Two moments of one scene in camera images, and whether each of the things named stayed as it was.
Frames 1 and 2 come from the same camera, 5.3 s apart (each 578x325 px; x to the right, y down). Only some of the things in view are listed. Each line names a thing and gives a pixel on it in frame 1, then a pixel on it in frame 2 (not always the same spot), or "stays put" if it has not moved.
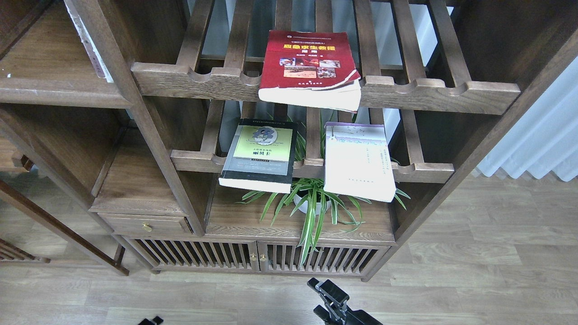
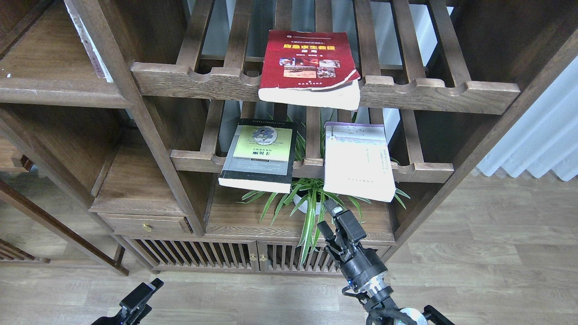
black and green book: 261,157 stays put
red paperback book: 313,68 stays put
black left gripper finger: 156,321 → 156,284
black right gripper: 338,313 → 360,265
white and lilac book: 357,161 stays put
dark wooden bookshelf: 274,137 stays put
